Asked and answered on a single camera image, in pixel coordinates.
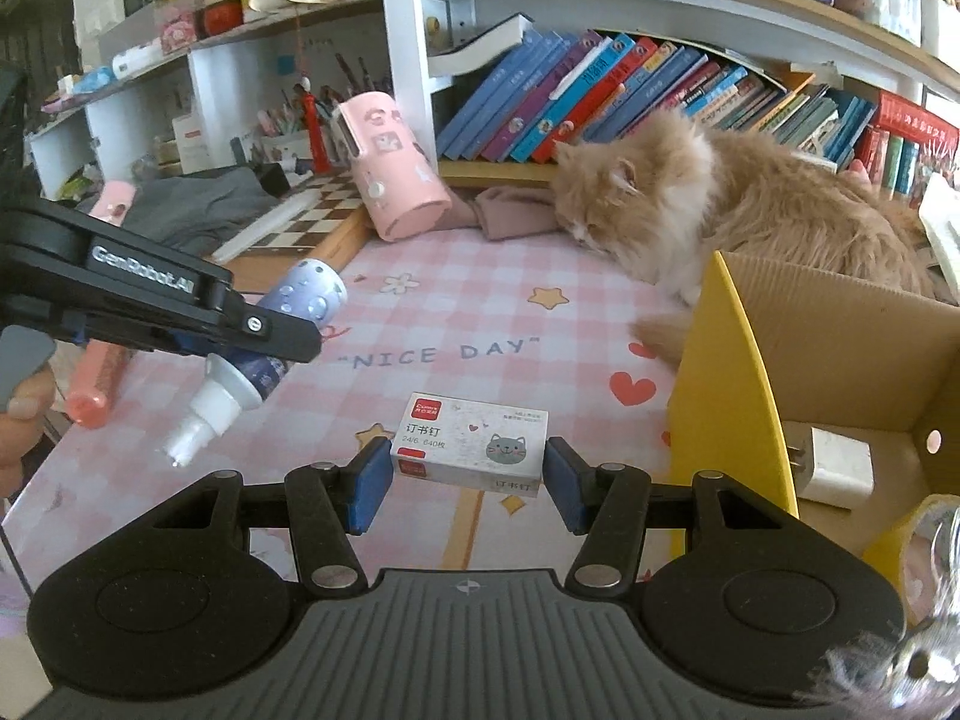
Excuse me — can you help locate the white storage box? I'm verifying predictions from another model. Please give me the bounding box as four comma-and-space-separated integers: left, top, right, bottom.
919, 0, 960, 61

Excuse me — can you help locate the person's left hand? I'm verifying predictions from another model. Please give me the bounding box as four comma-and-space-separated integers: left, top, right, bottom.
0, 371, 57, 500

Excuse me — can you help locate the coral tube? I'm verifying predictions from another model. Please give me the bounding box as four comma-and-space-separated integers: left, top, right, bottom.
66, 337, 130, 430

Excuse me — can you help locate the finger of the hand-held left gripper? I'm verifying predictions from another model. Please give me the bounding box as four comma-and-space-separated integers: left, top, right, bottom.
187, 286, 323, 362
75, 321, 200, 353

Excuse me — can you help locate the white staples box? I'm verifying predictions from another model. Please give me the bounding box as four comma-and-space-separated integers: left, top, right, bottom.
390, 391, 550, 500

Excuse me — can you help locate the white power adapter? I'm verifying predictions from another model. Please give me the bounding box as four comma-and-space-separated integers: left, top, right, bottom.
784, 424, 875, 507

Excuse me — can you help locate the yellow cardboard box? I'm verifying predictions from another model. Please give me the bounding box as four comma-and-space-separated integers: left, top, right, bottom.
666, 249, 960, 627

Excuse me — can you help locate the mauve cloth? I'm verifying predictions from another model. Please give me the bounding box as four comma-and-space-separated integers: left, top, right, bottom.
469, 184, 560, 241

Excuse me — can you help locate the pink checked cloth desktop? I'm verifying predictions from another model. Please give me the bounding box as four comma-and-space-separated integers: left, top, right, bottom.
0, 221, 721, 616

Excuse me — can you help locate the wooden chessboard box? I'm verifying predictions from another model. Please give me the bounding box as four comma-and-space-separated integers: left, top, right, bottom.
214, 169, 376, 293

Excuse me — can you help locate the white red-label box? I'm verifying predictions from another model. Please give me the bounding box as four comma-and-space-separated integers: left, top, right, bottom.
171, 111, 215, 173

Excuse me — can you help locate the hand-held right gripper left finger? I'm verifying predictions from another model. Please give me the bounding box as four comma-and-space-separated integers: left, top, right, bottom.
154, 435, 395, 592

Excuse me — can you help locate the row of colourful books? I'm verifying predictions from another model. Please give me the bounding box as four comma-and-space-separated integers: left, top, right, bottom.
435, 28, 878, 173

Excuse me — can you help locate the orange fluffy cat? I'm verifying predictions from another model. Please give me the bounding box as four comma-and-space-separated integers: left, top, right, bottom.
551, 109, 938, 361

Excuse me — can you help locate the white bookshelf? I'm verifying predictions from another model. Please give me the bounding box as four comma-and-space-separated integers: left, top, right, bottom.
26, 0, 960, 200

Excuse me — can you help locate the red tassel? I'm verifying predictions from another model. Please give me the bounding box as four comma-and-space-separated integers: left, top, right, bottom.
300, 79, 335, 173

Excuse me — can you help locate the stack of red books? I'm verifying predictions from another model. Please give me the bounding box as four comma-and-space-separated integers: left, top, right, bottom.
855, 90, 960, 203

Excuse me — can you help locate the pen cup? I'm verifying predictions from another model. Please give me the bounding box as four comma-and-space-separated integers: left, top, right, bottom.
255, 86, 308, 162

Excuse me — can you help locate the red white doll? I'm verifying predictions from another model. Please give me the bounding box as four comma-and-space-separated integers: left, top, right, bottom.
196, 0, 245, 37

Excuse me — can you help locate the grey clothing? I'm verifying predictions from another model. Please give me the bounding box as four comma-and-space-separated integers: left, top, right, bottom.
112, 165, 293, 256

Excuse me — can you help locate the thick black-covered book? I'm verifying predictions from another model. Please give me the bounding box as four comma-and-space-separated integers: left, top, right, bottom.
427, 13, 537, 76

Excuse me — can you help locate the pink printed box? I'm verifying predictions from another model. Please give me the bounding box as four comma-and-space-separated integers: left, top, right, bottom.
154, 11, 197, 53

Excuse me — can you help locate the pink cat glove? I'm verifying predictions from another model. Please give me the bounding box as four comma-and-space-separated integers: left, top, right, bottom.
90, 180, 137, 230

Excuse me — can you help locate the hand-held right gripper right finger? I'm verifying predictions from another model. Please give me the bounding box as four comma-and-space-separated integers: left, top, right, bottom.
546, 436, 785, 592

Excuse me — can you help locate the pink printed cylinder holder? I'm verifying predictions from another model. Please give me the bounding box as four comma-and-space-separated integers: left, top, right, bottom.
330, 90, 453, 242

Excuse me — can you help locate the yellow tape roll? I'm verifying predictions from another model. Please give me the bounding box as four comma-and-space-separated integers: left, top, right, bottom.
862, 493, 960, 623

